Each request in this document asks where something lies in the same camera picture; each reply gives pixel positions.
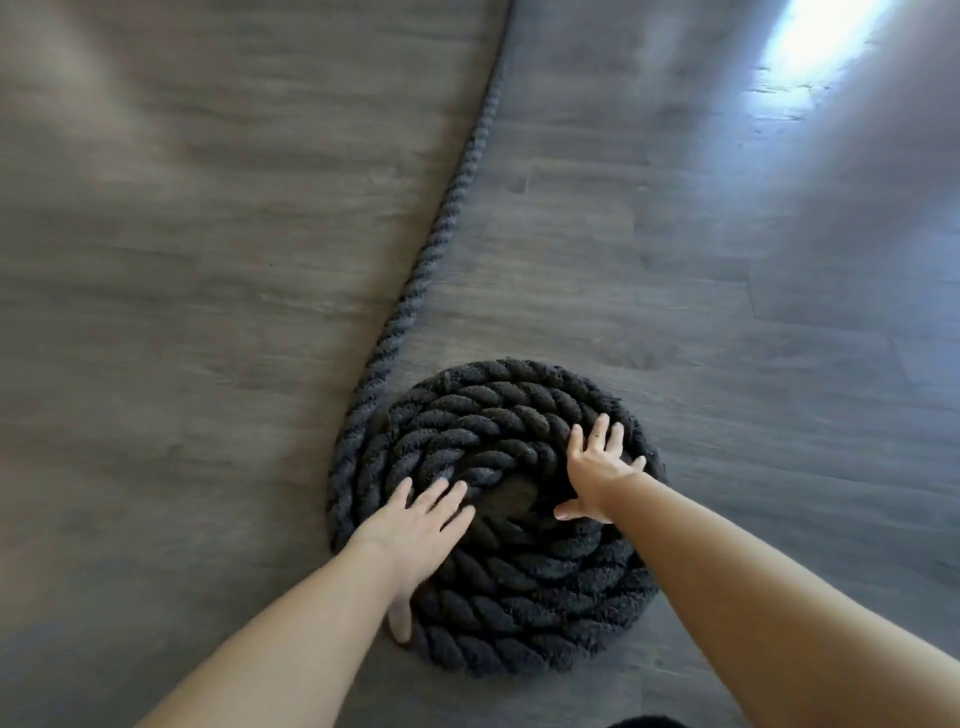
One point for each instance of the person's left hand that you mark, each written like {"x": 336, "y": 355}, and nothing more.
{"x": 412, "y": 540}

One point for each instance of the person's right hand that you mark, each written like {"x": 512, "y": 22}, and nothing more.
{"x": 596, "y": 476}

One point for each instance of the person's left forearm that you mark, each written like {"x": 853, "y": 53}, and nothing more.
{"x": 277, "y": 645}

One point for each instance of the person's right forearm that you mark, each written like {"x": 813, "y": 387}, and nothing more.
{"x": 787, "y": 615}

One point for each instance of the person's black shorts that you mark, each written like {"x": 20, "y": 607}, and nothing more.
{"x": 649, "y": 723}

